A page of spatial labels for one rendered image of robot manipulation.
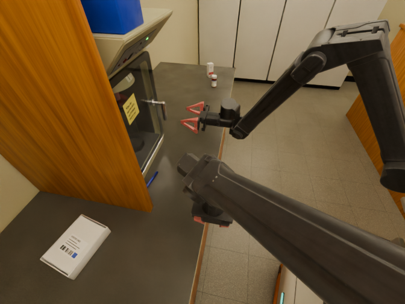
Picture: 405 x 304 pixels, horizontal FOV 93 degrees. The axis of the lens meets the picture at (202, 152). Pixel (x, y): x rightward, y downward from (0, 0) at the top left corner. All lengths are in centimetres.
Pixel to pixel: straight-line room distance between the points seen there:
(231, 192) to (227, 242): 152
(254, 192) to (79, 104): 41
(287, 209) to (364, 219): 213
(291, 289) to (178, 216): 91
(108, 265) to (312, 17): 359
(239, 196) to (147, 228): 59
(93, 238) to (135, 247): 14
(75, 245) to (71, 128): 39
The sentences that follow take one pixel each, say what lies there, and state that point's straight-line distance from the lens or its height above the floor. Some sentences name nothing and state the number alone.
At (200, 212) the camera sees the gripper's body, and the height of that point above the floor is 119.
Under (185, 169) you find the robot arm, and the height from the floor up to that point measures 130.
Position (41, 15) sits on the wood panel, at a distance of 44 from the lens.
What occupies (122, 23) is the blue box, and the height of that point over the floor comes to 153.
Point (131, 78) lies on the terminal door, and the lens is 69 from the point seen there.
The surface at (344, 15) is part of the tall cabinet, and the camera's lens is 376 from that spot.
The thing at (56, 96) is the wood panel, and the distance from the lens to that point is 53.
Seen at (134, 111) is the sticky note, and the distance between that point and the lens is 71.
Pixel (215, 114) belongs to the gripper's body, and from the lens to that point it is 78.
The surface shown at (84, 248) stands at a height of 98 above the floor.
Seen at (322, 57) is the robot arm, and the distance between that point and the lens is 47.
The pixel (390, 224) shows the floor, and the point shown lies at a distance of 241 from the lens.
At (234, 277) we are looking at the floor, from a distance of 167.
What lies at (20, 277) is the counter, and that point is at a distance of 89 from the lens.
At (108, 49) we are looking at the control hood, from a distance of 49.
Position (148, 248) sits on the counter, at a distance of 74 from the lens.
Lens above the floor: 162
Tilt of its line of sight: 45 degrees down
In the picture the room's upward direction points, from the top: straight up
